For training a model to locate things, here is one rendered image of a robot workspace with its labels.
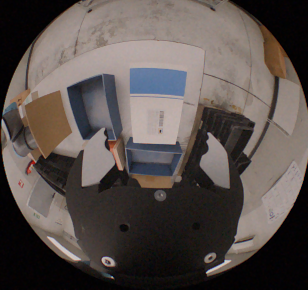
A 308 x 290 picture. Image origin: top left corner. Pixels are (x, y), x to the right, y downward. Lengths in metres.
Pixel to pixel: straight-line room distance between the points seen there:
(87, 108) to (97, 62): 0.17
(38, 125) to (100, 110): 0.27
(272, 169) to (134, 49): 2.75
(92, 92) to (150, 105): 0.23
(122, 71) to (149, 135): 0.21
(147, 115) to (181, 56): 0.21
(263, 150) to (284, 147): 0.64
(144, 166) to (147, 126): 0.25
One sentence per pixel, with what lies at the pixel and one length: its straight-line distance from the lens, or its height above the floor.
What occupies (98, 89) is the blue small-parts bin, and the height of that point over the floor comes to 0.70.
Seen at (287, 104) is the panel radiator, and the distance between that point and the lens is 2.49.
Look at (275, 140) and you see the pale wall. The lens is 2.59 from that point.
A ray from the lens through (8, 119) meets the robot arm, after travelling 0.53.
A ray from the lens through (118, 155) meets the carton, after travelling 0.34.
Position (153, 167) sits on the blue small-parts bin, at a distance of 0.44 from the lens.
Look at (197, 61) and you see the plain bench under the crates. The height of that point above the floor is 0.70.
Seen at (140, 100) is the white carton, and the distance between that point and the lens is 0.21.
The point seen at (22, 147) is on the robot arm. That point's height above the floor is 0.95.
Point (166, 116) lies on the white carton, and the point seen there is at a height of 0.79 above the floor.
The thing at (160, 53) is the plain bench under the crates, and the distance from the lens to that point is 0.31.
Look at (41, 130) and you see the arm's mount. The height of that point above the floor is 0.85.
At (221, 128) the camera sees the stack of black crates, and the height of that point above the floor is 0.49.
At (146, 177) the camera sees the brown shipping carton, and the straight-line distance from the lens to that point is 0.52.
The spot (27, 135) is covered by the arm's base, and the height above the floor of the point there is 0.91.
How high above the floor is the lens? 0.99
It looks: 58 degrees down
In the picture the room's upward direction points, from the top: 180 degrees clockwise
